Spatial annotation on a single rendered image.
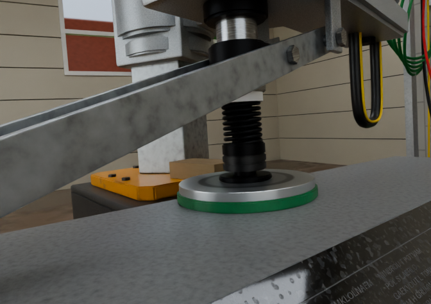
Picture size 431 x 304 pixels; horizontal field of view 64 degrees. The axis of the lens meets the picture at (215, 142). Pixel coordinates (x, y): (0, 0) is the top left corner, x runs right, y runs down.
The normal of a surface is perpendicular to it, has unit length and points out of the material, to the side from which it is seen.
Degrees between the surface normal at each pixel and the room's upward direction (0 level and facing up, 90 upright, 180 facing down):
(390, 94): 90
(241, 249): 0
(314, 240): 0
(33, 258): 0
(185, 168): 90
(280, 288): 45
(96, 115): 90
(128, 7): 90
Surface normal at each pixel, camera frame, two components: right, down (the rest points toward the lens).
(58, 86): 0.49, 0.02
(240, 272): -0.07, -1.00
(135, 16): -0.40, 0.07
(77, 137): 0.77, -0.01
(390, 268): 0.39, -0.70
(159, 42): -0.05, 0.06
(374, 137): -0.87, 0.08
